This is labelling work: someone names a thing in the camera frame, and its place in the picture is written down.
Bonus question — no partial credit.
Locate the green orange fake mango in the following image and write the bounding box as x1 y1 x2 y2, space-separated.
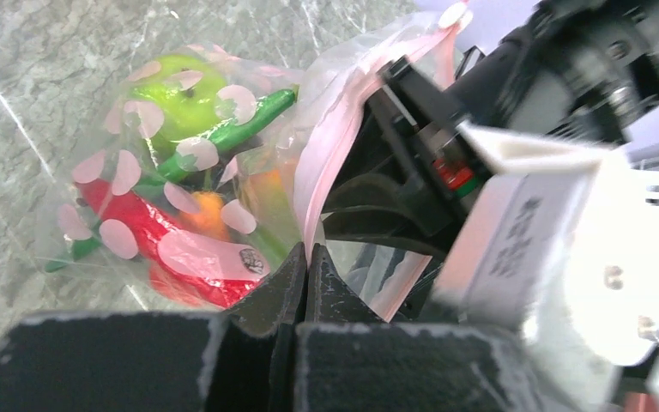
241 169 300 255

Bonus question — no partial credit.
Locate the small orange fake fruit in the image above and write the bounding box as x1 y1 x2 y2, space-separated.
178 191 232 242

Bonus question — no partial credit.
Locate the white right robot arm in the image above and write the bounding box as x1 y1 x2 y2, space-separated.
323 1 659 258

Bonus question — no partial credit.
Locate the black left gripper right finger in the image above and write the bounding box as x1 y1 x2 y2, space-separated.
292 244 547 412

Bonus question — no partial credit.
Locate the red fake pepper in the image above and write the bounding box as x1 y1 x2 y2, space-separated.
76 179 270 309

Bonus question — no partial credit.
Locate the green fake chili pepper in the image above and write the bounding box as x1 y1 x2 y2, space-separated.
44 84 299 273

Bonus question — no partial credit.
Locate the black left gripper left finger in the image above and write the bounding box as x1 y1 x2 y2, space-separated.
0 244 307 411

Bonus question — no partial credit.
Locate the clear zip top bag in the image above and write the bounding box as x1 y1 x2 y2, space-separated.
45 1 472 310

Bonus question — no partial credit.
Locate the green fake lettuce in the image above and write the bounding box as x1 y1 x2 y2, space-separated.
129 54 227 161

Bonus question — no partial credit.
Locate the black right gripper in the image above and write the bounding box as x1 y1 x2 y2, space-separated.
322 56 491 259

